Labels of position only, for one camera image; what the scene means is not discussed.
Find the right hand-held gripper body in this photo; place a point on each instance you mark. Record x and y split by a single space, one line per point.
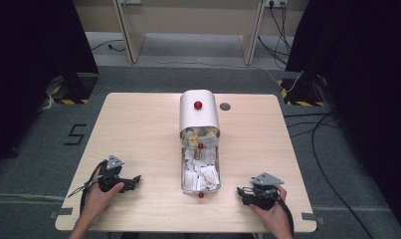
262 192

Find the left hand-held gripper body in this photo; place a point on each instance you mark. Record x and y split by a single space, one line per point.
109 174

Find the person's left hand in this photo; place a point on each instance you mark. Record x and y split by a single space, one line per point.
100 199

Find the person's right hand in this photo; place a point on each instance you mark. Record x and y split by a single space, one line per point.
274 217

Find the long clear drawer red knob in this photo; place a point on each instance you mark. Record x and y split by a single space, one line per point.
200 191

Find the short clear drawer red knob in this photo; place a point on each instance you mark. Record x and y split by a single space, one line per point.
201 141

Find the pile of yellow white packets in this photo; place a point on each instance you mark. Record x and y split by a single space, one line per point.
195 137

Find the grey round table grommet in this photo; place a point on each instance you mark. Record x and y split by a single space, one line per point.
225 106

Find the black stand base striped tape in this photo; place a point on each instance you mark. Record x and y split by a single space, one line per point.
300 94
76 89

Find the black curtain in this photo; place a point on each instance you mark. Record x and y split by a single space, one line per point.
363 66
32 49

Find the beige wooden desk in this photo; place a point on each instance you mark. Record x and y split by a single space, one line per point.
188 16

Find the white wall socket strip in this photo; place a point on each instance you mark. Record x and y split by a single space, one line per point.
276 2

